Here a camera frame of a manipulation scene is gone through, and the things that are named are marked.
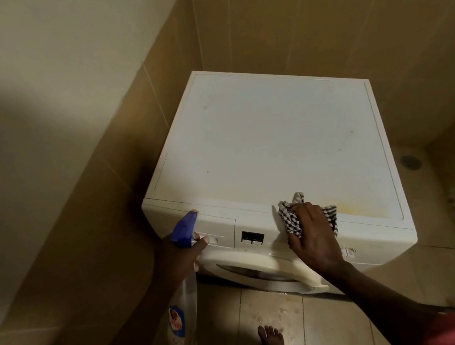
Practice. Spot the person's left hand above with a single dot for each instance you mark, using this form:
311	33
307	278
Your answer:
177	262

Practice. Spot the person's right hand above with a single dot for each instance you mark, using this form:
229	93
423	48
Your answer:
313	236

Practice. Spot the person's left thumb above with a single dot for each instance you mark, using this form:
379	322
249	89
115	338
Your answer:
199	245

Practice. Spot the person's right fingers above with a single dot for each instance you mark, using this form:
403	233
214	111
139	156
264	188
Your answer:
305	226

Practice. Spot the black white checkered cloth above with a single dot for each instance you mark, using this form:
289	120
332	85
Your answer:
293	220

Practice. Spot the clear spray bottle blue nozzle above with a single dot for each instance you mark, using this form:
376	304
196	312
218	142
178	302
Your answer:
181	298

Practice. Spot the person's right forearm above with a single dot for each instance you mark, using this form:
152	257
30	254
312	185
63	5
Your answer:
386	304

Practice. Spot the white front-load washing machine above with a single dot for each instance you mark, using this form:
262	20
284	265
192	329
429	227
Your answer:
269	163

